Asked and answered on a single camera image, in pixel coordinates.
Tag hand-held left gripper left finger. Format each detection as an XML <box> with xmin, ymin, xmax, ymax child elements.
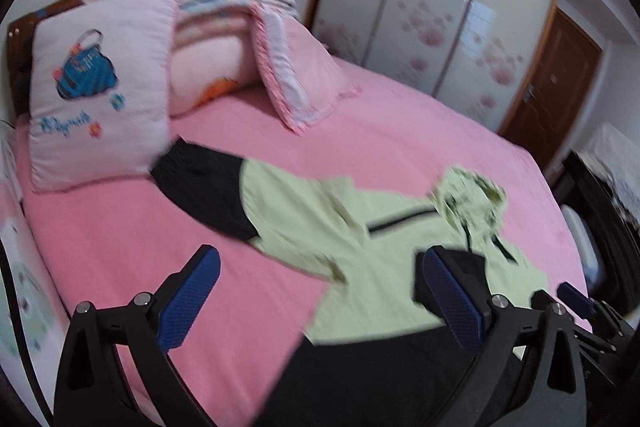
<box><xmin>52</xmin><ymin>244</ymin><xmax>223</xmax><ymax>427</ymax></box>

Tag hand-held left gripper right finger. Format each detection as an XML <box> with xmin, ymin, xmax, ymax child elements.
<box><xmin>414</xmin><ymin>246</ymin><xmax>588</xmax><ymax>427</ymax></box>

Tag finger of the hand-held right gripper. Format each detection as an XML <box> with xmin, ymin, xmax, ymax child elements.
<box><xmin>556</xmin><ymin>281</ymin><xmax>627</xmax><ymax>335</ymax></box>

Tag light green and black jacket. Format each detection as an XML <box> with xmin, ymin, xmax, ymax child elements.
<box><xmin>150</xmin><ymin>141</ymin><xmax>551</xmax><ymax>427</ymax></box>

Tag white quilted cushion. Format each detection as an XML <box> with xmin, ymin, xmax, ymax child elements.
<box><xmin>560</xmin><ymin>204</ymin><xmax>603</xmax><ymax>290</ymax></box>

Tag dark wooden furniture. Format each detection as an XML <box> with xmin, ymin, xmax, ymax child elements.
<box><xmin>555</xmin><ymin>122</ymin><xmax>640</xmax><ymax>308</ymax></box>

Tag printed white cloth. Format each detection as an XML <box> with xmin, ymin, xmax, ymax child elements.
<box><xmin>0</xmin><ymin>142</ymin><xmax>68</xmax><ymax>358</ymax></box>

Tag pink bed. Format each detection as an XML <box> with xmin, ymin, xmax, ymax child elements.
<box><xmin>12</xmin><ymin>19</ymin><xmax>593</xmax><ymax>427</ymax></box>

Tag brown wooden door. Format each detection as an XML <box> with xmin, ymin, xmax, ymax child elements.
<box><xmin>500</xmin><ymin>7</ymin><xmax>603</xmax><ymax>168</ymax></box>

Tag pale pink pillow, bag print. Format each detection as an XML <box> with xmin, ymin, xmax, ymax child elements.
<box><xmin>27</xmin><ymin>0</ymin><xmax>180</xmax><ymax>194</ymax></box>

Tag pink plush cushion, orange patch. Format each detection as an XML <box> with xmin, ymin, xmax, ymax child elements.
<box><xmin>167</xmin><ymin>42</ymin><xmax>266</xmax><ymax>118</ymax></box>

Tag pink frilled pillow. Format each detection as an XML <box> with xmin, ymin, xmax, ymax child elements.
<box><xmin>250</xmin><ymin>4</ymin><xmax>362</xmax><ymax>138</ymax></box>

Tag floral sliding door wardrobe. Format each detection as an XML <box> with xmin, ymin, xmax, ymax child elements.
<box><xmin>302</xmin><ymin>0</ymin><xmax>563</xmax><ymax>135</ymax></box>

